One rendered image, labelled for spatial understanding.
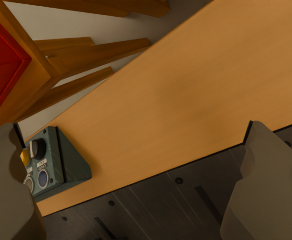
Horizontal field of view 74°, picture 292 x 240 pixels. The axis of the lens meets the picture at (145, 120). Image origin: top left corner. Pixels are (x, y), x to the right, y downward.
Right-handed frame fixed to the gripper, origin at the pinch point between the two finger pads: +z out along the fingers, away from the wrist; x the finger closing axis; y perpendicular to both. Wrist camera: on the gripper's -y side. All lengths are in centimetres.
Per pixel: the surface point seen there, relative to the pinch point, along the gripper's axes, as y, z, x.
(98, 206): 23.2, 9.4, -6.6
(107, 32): 9, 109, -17
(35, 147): 10.1, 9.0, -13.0
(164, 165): 12.1, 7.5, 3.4
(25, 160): 12.8, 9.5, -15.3
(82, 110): 6.1, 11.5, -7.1
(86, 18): 3, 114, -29
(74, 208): 25.4, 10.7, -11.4
